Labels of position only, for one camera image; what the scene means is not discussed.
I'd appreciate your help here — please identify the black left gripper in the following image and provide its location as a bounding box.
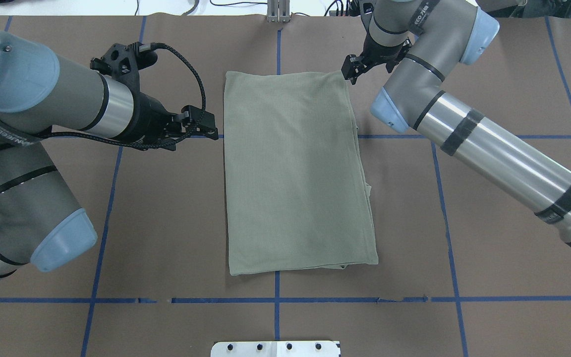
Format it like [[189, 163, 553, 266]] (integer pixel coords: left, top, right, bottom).
[[127, 93, 218, 148]]

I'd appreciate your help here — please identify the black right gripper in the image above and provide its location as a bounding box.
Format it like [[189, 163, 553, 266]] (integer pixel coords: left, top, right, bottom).
[[341, 38, 412, 84]]

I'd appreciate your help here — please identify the olive green long-sleeve shirt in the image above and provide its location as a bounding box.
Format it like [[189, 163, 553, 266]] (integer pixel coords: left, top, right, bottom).
[[224, 71, 379, 276]]

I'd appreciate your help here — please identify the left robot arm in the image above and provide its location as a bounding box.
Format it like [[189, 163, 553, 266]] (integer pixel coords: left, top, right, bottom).
[[0, 30, 219, 280]]

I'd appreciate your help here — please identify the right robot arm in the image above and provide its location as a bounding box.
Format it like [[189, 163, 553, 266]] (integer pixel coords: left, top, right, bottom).
[[342, 0, 571, 248]]

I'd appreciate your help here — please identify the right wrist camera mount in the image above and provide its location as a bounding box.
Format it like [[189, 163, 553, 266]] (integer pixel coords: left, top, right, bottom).
[[349, 0, 376, 17]]

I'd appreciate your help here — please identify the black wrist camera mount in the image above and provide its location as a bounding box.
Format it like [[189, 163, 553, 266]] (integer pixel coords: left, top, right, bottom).
[[89, 42, 158, 85]]

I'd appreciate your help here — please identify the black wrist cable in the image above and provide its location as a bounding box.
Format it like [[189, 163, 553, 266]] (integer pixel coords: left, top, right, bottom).
[[0, 43, 207, 276]]

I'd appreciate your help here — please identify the aluminium frame post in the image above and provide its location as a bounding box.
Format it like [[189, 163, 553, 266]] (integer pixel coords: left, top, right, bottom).
[[266, 0, 291, 23]]

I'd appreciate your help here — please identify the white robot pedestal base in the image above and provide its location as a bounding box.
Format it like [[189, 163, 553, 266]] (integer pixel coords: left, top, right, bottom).
[[210, 340, 342, 357]]

